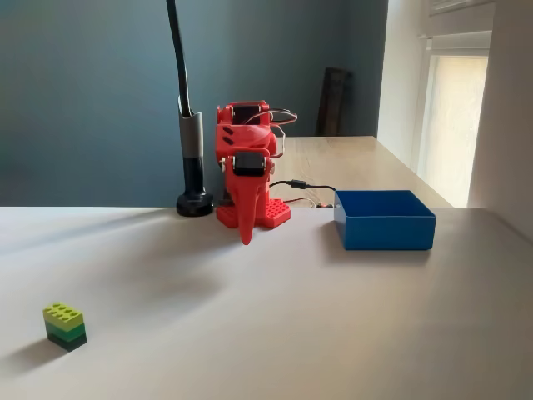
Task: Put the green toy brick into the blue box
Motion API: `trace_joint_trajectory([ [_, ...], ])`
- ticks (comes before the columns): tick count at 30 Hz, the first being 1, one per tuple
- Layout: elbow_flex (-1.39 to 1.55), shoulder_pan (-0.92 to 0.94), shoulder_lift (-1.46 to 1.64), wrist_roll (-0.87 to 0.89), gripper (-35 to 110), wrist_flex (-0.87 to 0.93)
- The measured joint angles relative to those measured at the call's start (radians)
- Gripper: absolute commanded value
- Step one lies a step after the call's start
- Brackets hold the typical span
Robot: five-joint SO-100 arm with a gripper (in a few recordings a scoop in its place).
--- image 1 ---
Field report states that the blue plastic box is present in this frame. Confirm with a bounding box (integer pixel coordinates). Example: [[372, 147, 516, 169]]
[[333, 189, 437, 252]]

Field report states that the black gooseneck stand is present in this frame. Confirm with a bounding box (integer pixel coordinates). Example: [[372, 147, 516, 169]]
[[165, 0, 216, 218]]

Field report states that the thin servo wire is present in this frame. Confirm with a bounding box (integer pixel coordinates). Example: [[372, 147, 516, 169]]
[[248, 107, 299, 127], [269, 123, 287, 159]]

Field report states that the dark wooden board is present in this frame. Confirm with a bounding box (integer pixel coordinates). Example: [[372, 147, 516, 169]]
[[315, 67, 353, 137]]

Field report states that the white window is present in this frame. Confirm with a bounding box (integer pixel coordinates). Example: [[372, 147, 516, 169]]
[[417, 0, 493, 208]]

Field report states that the light wooden desk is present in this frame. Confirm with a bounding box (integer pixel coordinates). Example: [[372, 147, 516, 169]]
[[269, 135, 455, 209]]

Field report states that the black power cable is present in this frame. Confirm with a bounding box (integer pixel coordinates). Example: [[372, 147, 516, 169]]
[[269, 179, 336, 193]]

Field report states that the green lego brick stack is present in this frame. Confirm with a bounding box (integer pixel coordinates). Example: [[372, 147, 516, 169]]
[[42, 302, 88, 353]]

